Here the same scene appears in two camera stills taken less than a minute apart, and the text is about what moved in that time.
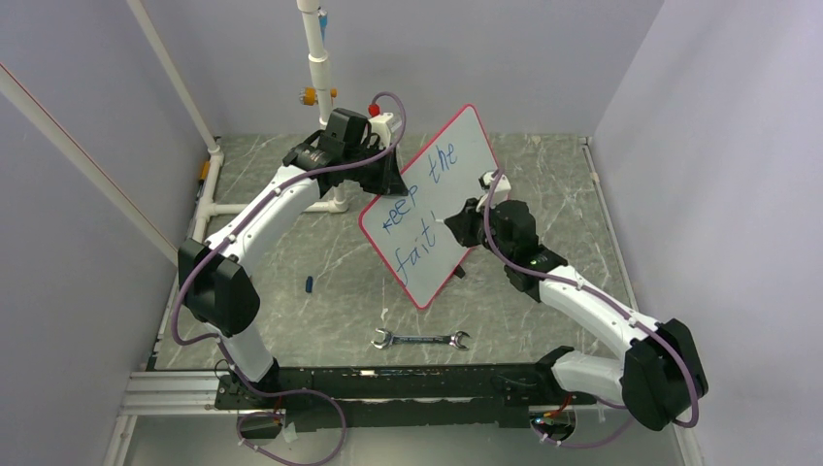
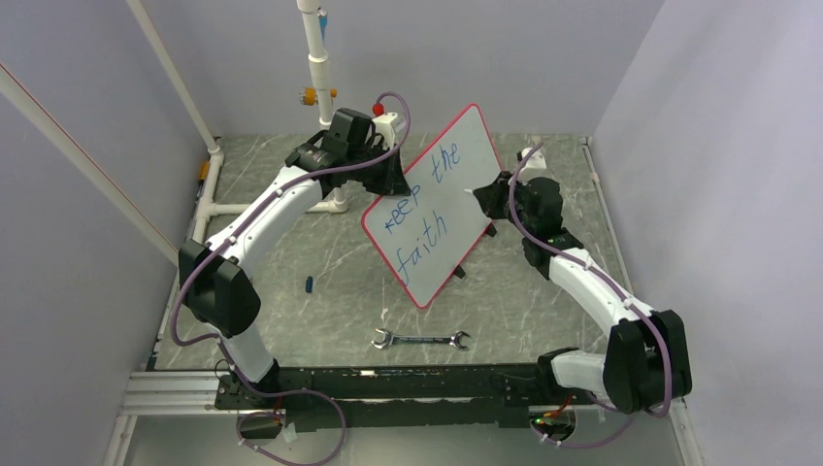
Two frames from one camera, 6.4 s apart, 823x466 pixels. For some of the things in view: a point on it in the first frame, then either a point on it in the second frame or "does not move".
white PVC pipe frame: x=205 y=206 does not move
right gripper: x=463 y=223 to x=491 y=196
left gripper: x=390 y=183 does not move
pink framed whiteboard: x=410 y=229 does not move
